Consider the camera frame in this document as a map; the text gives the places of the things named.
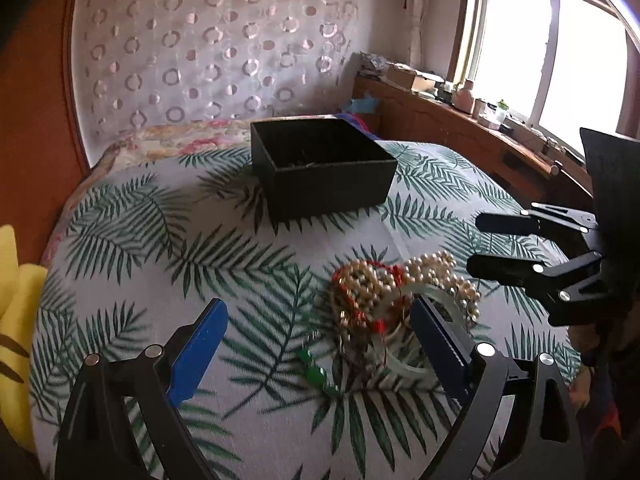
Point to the circle pattern wall curtain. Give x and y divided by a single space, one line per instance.
144 63

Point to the palm leaf print cloth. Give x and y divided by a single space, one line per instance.
149 245

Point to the blue tissue pack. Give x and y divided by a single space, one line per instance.
365 105

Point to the yellow plush toy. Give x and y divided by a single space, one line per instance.
21 287

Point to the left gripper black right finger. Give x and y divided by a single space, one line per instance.
542 438

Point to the wooden sideboard cabinet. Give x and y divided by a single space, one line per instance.
528 174

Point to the pale jade bangle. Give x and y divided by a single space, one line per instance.
437 323

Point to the black square jewelry box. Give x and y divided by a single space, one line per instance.
313 166

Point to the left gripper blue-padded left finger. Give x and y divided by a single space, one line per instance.
96 440

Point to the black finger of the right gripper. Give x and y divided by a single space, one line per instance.
572 293

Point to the window with wooden frame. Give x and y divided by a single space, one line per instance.
558 65

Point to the floral bedspread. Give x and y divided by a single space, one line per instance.
149 145

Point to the pink bottle on sideboard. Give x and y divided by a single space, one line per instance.
463 98

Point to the dark blue blanket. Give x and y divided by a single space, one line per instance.
357 123

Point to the wooden wardrobe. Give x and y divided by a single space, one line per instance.
42 157

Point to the cardboard box on sideboard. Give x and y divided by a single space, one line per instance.
410 79

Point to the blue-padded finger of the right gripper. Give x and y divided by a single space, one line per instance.
563 226

